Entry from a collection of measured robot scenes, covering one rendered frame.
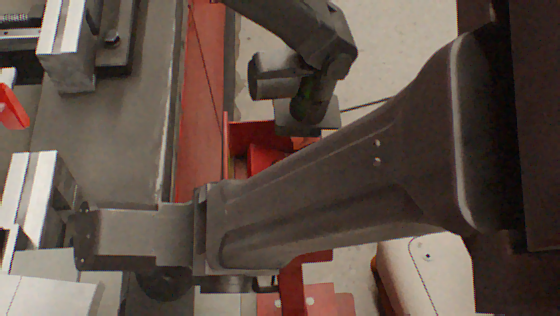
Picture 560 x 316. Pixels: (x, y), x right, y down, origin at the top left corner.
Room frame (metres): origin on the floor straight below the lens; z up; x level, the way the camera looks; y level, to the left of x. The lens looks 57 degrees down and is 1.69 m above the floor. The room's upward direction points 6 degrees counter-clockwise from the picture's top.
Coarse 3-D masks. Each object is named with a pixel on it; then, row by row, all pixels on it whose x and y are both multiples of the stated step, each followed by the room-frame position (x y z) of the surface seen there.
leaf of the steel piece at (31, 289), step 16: (32, 288) 0.32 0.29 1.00; (48, 288) 0.31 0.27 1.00; (64, 288) 0.31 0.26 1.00; (80, 288) 0.31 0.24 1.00; (96, 288) 0.30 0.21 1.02; (16, 304) 0.30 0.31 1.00; (32, 304) 0.30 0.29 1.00; (48, 304) 0.29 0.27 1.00; (64, 304) 0.29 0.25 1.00; (80, 304) 0.29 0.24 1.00; (96, 304) 0.29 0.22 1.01
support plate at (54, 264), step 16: (16, 256) 0.36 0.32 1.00; (32, 256) 0.36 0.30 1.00; (48, 256) 0.35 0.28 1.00; (64, 256) 0.35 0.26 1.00; (16, 272) 0.34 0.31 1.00; (32, 272) 0.34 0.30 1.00; (48, 272) 0.33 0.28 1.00; (64, 272) 0.33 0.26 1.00; (96, 272) 0.33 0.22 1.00; (112, 272) 0.32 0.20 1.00; (112, 288) 0.30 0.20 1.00; (112, 304) 0.29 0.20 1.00; (208, 304) 0.27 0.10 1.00; (224, 304) 0.27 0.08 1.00; (240, 304) 0.27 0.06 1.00
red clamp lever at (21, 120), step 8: (0, 72) 0.43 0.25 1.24; (0, 88) 0.42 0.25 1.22; (8, 88) 0.43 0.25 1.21; (0, 96) 0.42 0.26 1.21; (8, 96) 0.42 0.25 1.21; (0, 104) 0.42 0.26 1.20; (8, 104) 0.42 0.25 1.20; (16, 104) 0.43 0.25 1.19; (0, 112) 0.42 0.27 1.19; (8, 112) 0.42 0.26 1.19; (16, 112) 0.42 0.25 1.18; (24, 112) 0.43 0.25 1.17; (8, 120) 0.42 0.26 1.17; (16, 120) 0.42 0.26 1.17; (24, 120) 0.42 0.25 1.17; (8, 128) 0.42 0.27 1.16; (16, 128) 0.42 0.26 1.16; (24, 128) 0.42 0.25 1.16
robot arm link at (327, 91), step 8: (304, 80) 0.59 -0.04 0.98; (312, 80) 0.58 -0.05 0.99; (304, 88) 0.59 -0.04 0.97; (312, 88) 0.58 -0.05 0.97; (320, 88) 0.58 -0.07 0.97; (328, 88) 0.58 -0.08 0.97; (304, 96) 0.58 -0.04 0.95; (312, 96) 0.58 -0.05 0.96; (320, 96) 0.58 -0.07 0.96; (328, 96) 0.58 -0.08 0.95
